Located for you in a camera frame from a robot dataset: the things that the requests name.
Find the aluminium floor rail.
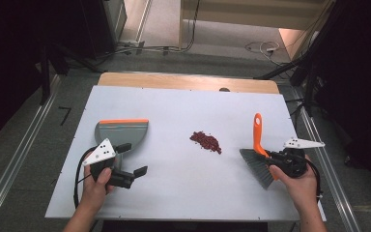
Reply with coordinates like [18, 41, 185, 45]
[0, 73, 62, 231]
[291, 88, 363, 232]

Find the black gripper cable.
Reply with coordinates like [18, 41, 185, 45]
[72, 146, 97, 210]
[304, 158, 324, 202]

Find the person's right hand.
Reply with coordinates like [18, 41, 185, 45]
[268, 154, 321, 209]

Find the bundle of floor cables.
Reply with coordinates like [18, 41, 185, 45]
[114, 0, 202, 56]

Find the black metal stand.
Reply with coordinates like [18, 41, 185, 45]
[303, 62, 317, 118]
[39, 44, 52, 106]

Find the black curtain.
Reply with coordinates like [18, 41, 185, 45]
[298, 0, 371, 197]
[0, 0, 88, 153]

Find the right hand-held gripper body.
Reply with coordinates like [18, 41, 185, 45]
[271, 137, 326, 179]

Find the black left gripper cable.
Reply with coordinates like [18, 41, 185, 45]
[72, 146, 97, 210]

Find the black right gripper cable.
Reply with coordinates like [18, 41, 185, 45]
[304, 158, 324, 202]

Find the pile of red beans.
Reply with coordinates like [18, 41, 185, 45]
[188, 130, 223, 156]

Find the white floor cable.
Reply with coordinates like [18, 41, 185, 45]
[244, 40, 282, 59]

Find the orange-handled grey brush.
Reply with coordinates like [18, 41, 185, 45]
[239, 112, 282, 191]

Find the person's left hand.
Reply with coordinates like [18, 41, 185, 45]
[81, 165, 116, 211]

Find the grey dustpan with orange edge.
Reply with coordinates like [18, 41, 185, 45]
[94, 118, 150, 171]

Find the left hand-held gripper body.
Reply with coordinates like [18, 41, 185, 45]
[82, 137, 135, 190]

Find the dark cabinet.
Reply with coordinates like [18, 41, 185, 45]
[78, 0, 128, 61]

